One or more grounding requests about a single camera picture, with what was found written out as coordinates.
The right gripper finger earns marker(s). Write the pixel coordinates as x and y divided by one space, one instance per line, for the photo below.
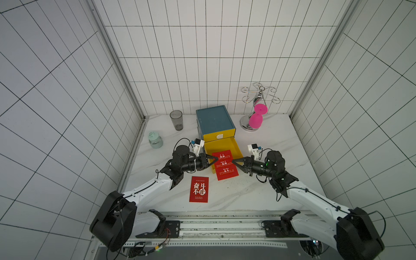
244 160
246 168

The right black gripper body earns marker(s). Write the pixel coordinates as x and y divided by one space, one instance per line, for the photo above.
248 166

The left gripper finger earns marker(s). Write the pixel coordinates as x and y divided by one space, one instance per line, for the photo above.
207 164
210 158

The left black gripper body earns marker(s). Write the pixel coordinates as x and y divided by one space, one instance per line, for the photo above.
199 163

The red postcard stimulate text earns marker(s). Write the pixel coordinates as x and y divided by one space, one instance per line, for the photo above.
224 167

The yellow drawer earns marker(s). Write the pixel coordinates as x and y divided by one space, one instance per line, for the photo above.
214 136
223 149

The red postcard white characters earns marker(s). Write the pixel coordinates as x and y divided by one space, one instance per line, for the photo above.
199 191

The teal drawer cabinet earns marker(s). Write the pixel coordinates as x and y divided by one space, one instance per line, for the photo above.
213 119

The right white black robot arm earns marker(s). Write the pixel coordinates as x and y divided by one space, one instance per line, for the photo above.
349 231

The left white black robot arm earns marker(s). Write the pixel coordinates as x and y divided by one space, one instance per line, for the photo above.
121 215

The mint green jar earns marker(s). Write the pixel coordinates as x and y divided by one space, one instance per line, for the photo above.
155 140

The pink hourglass cup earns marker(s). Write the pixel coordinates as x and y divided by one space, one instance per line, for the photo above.
256 120

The grey translucent cup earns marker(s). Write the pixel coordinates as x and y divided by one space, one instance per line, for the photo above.
177 119

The chrome cup rack stand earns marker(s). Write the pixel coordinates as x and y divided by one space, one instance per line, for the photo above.
256 96

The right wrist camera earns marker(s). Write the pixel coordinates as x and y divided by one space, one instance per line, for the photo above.
255 150

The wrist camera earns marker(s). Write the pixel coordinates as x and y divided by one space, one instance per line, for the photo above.
198 146
255 150

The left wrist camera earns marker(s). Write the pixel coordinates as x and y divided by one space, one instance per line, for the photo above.
198 146

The aluminium mounting rail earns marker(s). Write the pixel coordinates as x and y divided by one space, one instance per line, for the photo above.
216 230

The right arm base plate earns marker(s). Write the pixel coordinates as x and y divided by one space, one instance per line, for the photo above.
276 227

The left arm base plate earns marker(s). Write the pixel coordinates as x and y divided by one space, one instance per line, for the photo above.
165 229

